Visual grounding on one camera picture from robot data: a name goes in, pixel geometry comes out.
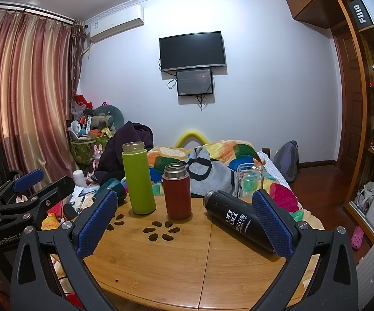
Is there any black cylinder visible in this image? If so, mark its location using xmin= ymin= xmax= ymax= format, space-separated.
xmin=63 ymin=203 xmax=78 ymax=221

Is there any colourful printed blanket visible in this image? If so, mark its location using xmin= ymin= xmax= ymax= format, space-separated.
xmin=146 ymin=140 xmax=324 ymax=231

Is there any curtain rod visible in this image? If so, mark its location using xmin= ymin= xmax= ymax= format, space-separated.
xmin=0 ymin=2 xmax=77 ymax=24

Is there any red thermos cup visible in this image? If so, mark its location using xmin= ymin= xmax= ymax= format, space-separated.
xmin=162 ymin=163 xmax=193 ymax=220

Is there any grey black-patterned cloth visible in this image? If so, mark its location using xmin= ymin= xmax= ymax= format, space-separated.
xmin=177 ymin=146 xmax=240 ymax=199

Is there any white plastic bottle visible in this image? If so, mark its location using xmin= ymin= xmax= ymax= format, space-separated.
xmin=73 ymin=169 xmax=88 ymax=188

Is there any black wall television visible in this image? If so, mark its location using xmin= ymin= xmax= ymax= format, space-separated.
xmin=159 ymin=31 xmax=227 ymax=72

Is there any pink clog shoe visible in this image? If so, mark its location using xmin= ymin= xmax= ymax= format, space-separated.
xmin=350 ymin=226 xmax=364 ymax=251

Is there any small black wall monitor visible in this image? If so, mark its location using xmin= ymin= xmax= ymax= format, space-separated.
xmin=176 ymin=69 xmax=214 ymax=97

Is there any green bottle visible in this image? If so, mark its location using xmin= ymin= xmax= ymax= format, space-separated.
xmin=122 ymin=142 xmax=157 ymax=215

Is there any grey plush toy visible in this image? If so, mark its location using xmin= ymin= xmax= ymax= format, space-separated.
xmin=91 ymin=104 xmax=124 ymax=131

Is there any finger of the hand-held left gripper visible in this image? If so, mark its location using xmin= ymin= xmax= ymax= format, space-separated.
xmin=0 ymin=168 xmax=45 ymax=207
xmin=0 ymin=175 xmax=76 ymax=231

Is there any yellow foam tube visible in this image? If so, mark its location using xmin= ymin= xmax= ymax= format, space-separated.
xmin=173 ymin=130 xmax=211 ymax=148

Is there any grey handbag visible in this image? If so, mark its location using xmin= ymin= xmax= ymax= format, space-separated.
xmin=355 ymin=181 xmax=374 ymax=212

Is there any wooden wardrobe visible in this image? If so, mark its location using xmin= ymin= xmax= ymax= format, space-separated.
xmin=329 ymin=0 xmax=374 ymax=245

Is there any red bag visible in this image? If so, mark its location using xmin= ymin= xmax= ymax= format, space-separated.
xmin=73 ymin=94 xmax=94 ymax=109

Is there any green storage basket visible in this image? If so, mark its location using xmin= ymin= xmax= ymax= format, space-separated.
xmin=69 ymin=135 xmax=114 ymax=165

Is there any pink striped curtain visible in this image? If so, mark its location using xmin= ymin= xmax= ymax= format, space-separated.
xmin=0 ymin=8 xmax=78 ymax=183

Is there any white air conditioner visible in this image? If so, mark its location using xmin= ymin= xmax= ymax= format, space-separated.
xmin=86 ymin=5 xmax=145 ymax=44

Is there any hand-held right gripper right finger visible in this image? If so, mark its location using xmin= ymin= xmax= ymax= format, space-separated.
xmin=248 ymin=189 xmax=359 ymax=311

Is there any dark teal cup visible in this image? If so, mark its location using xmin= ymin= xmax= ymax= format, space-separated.
xmin=97 ymin=178 xmax=128 ymax=206

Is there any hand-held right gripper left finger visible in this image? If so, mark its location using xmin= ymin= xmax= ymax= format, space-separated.
xmin=9 ymin=189 xmax=119 ymax=311

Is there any clear glass cup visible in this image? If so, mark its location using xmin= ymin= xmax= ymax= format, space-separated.
xmin=233 ymin=164 xmax=265 ymax=199

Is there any grey backpack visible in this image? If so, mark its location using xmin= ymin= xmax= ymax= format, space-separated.
xmin=273 ymin=140 xmax=300 ymax=183

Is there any black thermos cup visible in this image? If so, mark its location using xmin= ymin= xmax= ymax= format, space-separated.
xmin=203 ymin=189 xmax=280 ymax=262

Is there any wooden door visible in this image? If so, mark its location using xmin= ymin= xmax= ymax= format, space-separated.
xmin=331 ymin=23 xmax=366 ymax=171

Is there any dark purple garment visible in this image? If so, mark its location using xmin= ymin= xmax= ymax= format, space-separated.
xmin=94 ymin=121 xmax=155 ymax=186

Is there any brown patterned curtain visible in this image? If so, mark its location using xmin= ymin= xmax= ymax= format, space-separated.
xmin=70 ymin=19 xmax=89 ymax=104

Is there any orange snack packet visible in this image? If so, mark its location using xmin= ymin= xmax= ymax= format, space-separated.
xmin=41 ymin=213 xmax=62 ymax=231

